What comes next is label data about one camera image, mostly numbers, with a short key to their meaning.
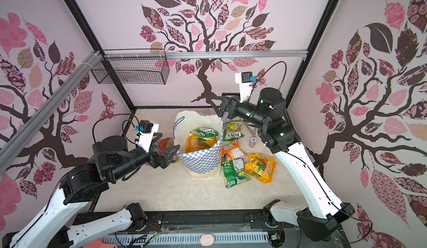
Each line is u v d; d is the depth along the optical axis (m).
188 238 0.70
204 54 0.94
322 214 0.36
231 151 0.92
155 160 0.48
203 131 0.90
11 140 0.51
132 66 0.95
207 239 0.70
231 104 0.47
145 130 0.45
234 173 0.85
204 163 0.73
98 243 0.66
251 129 1.06
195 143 0.95
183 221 0.75
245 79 0.47
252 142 0.95
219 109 0.48
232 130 1.02
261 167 0.82
